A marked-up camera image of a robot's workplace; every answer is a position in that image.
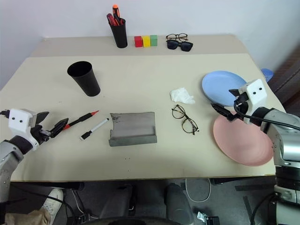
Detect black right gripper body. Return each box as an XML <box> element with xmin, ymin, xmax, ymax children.
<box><xmin>233</xmin><ymin>92</ymin><xmax>249</xmax><ymax>115</ymax></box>

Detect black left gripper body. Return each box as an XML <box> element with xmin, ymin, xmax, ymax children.
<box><xmin>30</xmin><ymin>125</ymin><xmax>52</xmax><ymax>144</ymax></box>

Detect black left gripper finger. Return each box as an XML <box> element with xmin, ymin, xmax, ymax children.
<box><xmin>48</xmin><ymin>118</ymin><xmax>69</xmax><ymax>138</ymax></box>
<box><xmin>37</xmin><ymin>112</ymin><xmax>50</xmax><ymax>124</ymax></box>

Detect light blue plate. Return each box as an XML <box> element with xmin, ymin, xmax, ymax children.
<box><xmin>202</xmin><ymin>70</ymin><xmax>248</xmax><ymax>106</ymax></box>

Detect red marker pen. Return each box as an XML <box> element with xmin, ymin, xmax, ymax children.
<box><xmin>62</xmin><ymin>110</ymin><xmax>100</xmax><ymax>130</ymax></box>

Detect pink plate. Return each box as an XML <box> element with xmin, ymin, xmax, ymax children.
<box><xmin>212</xmin><ymin>112</ymin><xmax>275</xmax><ymax>167</ymax></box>

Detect blue bottle cap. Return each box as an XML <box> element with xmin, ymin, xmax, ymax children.
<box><xmin>260</xmin><ymin>67</ymin><xmax>274</xmax><ymax>83</ymax></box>

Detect white marker with black cap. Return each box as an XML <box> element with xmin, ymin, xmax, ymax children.
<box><xmin>79</xmin><ymin>118</ymin><xmax>110</xmax><ymax>142</ymax></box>

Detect tortoiseshell round eyeglasses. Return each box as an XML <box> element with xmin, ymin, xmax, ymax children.
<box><xmin>171</xmin><ymin>104</ymin><xmax>200</xmax><ymax>136</ymax></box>
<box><xmin>165</xmin><ymin>33</ymin><xmax>189</xmax><ymax>42</ymax></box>

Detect crumpled white tissue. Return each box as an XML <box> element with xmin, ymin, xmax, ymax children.
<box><xmin>169</xmin><ymin>87</ymin><xmax>196</xmax><ymax>105</ymax></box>

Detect dark wooden door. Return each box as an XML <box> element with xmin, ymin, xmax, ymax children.
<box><xmin>267</xmin><ymin>44</ymin><xmax>300</xmax><ymax>112</ymax></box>

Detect empty black cup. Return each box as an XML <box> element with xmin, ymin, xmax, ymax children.
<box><xmin>67</xmin><ymin>61</ymin><xmax>101</xmax><ymax>97</ymax></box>

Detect white sneaker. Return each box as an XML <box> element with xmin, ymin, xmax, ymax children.
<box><xmin>41</xmin><ymin>188</ymin><xmax>64</xmax><ymax>218</ymax></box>

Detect black sunglasses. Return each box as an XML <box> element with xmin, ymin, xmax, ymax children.
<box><xmin>166</xmin><ymin>40</ymin><xmax>194</xmax><ymax>53</ymax></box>

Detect brown trouser leg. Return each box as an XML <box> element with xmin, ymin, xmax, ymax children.
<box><xmin>4</xmin><ymin>209</ymin><xmax>52</xmax><ymax>225</ymax></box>

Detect dark rounded grey shape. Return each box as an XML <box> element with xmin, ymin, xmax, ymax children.
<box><xmin>164</xmin><ymin>183</ymin><xmax>195</xmax><ymax>225</ymax></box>

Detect black pen holder cup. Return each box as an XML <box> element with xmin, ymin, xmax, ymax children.
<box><xmin>110</xmin><ymin>18</ymin><xmax>128</xmax><ymax>49</ymax></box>

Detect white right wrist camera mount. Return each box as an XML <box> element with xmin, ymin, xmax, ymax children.
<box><xmin>238</xmin><ymin>79</ymin><xmax>268</xmax><ymax>125</ymax></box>

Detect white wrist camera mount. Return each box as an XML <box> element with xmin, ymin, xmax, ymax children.
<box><xmin>8</xmin><ymin>108</ymin><xmax>40</xmax><ymax>151</ymax></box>
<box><xmin>238</xmin><ymin>79</ymin><xmax>268</xmax><ymax>125</ymax></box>

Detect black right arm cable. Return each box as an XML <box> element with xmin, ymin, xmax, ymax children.
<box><xmin>233</xmin><ymin>99</ymin><xmax>300</xmax><ymax>131</ymax></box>

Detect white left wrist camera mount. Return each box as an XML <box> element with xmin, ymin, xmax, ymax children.
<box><xmin>8</xmin><ymin>108</ymin><xmax>40</xmax><ymax>151</ymax></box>

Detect white floor cable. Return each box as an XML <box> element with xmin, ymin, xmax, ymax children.
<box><xmin>185</xmin><ymin>178</ymin><xmax>211</xmax><ymax>203</ymax></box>

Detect dark red handled screwdriver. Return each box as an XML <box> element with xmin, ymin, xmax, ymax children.
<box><xmin>106</xmin><ymin>13</ymin><xmax>118</xmax><ymax>26</ymax></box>

